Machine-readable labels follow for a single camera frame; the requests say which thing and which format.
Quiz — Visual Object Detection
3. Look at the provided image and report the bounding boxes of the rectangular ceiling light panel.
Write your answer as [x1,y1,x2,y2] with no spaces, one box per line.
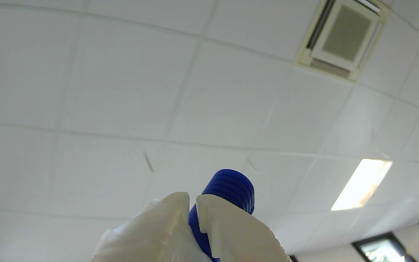
[331,159,392,211]

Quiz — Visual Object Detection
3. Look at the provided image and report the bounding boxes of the blue whiteboard marker pen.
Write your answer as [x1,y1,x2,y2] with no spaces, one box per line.
[189,169,255,262]

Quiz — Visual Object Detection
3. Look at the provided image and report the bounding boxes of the ceiling air conditioner vent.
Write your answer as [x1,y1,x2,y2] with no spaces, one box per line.
[295,0,391,82]

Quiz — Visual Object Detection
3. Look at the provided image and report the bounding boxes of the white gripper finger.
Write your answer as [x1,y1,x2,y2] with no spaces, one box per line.
[196,194,293,262]
[89,192,212,262]

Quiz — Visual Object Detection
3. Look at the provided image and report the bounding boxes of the dark framed window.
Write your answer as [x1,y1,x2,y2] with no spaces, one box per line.
[352,233,417,262]

